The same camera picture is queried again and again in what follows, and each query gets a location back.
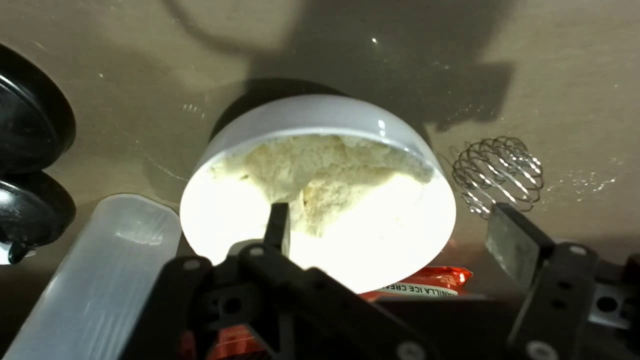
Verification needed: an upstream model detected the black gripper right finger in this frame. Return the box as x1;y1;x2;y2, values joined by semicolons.
486;200;640;360

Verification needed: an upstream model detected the black round shaker lid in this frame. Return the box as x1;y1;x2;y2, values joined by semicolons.
0;170;78;269
0;42;78;177

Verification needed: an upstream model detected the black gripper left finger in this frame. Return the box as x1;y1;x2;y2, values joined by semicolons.
122;200;292;360

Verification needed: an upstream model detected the clear plastic shaker cup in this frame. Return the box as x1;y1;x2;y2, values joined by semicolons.
1;192;184;360

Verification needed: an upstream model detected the black orange whey protein bag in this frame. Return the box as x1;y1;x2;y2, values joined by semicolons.
212;264;476;360

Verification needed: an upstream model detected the wire whisk ball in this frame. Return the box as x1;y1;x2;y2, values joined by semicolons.
450;135;548;219

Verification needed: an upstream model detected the white round bowl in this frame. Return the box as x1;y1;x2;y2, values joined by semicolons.
177;93;459;296

